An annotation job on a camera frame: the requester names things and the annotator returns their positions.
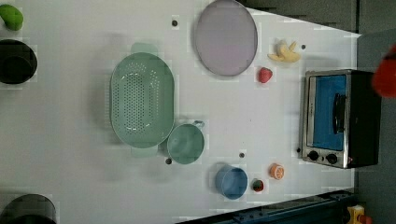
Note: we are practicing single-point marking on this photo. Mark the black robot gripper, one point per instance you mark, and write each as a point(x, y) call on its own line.
point(391, 55)

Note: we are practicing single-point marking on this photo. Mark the red ketchup bottle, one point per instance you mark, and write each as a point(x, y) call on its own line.
point(384, 80)

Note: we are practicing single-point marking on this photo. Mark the silver black toaster oven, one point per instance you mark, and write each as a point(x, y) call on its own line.
point(341, 119)

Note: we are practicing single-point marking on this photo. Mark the peeled toy banana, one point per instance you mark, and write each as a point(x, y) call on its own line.
point(285, 53)

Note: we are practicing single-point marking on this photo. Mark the red toy strawberry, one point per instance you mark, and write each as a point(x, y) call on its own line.
point(265, 75)

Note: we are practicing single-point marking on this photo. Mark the yellow red clamp object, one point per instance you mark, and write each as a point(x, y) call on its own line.
point(357, 215)

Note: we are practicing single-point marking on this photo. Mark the grey round plate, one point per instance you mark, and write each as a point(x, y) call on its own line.
point(226, 38)

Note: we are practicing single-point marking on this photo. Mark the small red green toy fruit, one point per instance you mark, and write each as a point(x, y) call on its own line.
point(257, 185)

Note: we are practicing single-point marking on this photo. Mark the green oval colander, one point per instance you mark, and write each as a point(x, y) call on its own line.
point(142, 89)

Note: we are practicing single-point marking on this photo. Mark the green toy vegetable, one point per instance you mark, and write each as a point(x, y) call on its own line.
point(12, 17)

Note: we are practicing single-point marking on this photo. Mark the blue metal frame rail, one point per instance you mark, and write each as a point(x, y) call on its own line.
point(326, 208)

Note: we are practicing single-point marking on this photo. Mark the green cup with handle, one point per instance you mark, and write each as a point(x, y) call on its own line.
point(186, 142)

